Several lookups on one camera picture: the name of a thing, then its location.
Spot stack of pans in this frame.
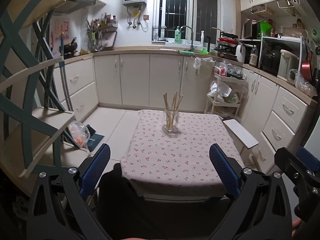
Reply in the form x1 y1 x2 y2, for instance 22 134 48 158
212 27 239 60

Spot cherry print tablecloth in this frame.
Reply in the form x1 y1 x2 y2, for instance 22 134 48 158
120 109 247 197

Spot white plastic bags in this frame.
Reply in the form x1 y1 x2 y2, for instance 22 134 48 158
207 81 242 103

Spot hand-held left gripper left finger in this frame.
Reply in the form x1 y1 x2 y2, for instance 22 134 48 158
26 144 111 240

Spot plastic bag with orange contents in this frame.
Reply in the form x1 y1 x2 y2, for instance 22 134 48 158
68 120 91 150

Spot white counter shelf rack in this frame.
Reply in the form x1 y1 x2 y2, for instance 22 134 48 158
240 34 307 80

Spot barred kitchen window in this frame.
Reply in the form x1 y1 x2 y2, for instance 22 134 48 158
151 0 222 43

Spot red hanging pan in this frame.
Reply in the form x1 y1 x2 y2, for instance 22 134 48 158
301 61 313 80

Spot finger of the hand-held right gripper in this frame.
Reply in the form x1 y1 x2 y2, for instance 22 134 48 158
296 147 320 173
274 147 320 180

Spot curved sink faucet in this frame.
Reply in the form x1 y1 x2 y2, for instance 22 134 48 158
179 25 195 52

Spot pink wall poster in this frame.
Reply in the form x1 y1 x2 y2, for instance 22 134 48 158
50 17 70 48

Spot green box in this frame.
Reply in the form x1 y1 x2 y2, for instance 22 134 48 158
259 20 274 37

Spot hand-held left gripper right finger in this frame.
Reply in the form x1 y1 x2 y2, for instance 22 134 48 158
209 144 293 240

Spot white electric water pot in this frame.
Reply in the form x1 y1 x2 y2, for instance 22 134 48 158
277 49 300 80

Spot cooking oil bottle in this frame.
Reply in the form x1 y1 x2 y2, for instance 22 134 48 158
249 45 258 67

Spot white three-tier cart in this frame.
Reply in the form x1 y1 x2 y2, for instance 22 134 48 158
205 72 247 120

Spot small white stool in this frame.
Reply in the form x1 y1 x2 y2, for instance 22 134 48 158
222 119 259 165

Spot hanging clear plastic bag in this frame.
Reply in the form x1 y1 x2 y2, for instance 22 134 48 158
194 56 215 77

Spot black wok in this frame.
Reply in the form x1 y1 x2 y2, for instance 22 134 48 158
64 37 79 53

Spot crumpled clear plastic bag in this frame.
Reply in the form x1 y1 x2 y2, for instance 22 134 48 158
295 71 318 97

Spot kitchen utensil rack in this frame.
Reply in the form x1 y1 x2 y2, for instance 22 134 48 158
86 14 118 52

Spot blue mop handle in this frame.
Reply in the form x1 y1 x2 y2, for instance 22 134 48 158
59 29 74 112

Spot teal and beige corner shelf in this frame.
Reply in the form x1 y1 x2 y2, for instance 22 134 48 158
0 0 75 178

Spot white kitchen base cabinets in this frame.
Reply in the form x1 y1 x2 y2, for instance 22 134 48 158
52 46 310 174

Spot small microwave oven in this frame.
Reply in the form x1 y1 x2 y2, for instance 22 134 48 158
244 20 262 40

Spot clear glass jar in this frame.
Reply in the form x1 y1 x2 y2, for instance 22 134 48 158
162 109 180 137

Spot bundle of wooden chopsticks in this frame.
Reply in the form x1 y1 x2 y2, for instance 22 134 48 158
163 91 183 132

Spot white jug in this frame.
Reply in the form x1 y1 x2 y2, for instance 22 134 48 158
236 44 247 63

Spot black countertop appliance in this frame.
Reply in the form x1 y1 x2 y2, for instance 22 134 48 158
261 41 282 77

